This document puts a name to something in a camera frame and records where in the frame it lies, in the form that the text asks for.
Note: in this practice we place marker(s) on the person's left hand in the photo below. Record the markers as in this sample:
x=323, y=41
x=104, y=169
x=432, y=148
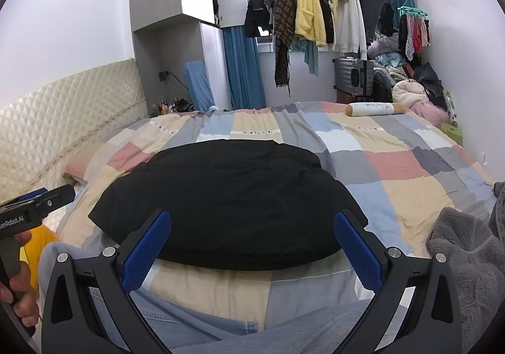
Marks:
x=25, y=295

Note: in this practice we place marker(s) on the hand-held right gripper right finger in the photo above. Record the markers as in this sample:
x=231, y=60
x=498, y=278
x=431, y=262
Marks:
x=357, y=255

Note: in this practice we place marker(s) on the silver suitcase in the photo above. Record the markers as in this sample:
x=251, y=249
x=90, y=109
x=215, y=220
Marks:
x=347, y=74

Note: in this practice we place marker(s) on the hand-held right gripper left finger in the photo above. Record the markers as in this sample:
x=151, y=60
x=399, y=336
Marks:
x=146, y=255

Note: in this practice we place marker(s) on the yellow cloth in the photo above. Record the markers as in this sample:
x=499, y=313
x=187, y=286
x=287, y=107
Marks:
x=39, y=251

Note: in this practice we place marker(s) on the cream quilted headboard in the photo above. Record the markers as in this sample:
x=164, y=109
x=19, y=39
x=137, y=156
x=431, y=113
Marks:
x=59, y=117

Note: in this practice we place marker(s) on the person's blue jeans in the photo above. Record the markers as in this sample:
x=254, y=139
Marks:
x=197, y=330

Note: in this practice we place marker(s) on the black wall outlet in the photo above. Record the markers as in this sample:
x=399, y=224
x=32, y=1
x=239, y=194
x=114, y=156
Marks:
x=164, y=76

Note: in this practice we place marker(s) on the bunch of hanging small garments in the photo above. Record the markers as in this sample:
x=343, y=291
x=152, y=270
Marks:
x=414, y=34

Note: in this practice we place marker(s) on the black puffer jacket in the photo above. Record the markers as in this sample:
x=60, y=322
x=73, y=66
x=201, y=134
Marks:
x=229, y=200

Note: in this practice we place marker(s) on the white hoodie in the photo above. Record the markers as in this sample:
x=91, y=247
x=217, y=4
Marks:
x=351, y=26

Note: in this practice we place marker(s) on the checkered pastel bed blanket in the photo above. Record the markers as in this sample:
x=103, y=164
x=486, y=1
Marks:
x=394, y=164

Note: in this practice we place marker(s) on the blue covered chair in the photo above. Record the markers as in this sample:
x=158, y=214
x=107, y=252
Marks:
x=199, y=86

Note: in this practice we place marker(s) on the green clip hanger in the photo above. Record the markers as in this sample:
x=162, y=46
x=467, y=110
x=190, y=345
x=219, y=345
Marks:
x=412, y=11

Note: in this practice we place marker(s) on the pink pillow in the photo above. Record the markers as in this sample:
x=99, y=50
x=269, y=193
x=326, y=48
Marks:
x=88, y=162

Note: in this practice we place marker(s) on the brown plaid scarf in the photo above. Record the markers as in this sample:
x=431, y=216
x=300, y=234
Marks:
x=283, y=22

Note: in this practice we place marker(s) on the dark red box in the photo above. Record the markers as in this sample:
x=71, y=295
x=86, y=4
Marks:
x=349, y=95

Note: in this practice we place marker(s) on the black hanging garment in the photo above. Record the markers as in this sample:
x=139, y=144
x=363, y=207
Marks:
x=325, y=11

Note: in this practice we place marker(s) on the cream cylinder pillow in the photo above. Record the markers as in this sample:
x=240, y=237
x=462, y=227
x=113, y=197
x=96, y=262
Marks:
x=374, y=109

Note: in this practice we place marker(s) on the pile of mixed clothes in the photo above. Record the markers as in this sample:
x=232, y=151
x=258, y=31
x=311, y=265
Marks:
x=388, y=58

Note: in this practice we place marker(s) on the cream fluffy blanket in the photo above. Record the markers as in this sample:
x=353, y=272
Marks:
x=408, y=93

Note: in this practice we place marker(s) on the grey fleece cloth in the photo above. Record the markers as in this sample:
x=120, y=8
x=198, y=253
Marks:
x=473, y=259

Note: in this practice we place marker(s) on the cluster of small bottles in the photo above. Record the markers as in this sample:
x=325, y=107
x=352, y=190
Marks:
x=171, y=106

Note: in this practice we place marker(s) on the window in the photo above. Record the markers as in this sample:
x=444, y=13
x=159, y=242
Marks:
x=265, y=44

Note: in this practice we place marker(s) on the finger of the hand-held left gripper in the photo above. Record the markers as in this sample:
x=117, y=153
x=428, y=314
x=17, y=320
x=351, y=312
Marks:
x=55, y=200
x=33, y=194

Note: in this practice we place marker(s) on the yellow fleece jacket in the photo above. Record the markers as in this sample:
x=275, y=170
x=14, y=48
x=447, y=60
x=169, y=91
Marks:
x=307, y=11

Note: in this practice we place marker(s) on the teal hanging garment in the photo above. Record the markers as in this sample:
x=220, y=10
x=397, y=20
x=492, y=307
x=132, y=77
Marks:
x=311, y=58

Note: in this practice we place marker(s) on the pink fluffy cloth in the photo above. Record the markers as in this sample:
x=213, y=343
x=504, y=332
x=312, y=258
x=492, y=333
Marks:
x=434, y=113

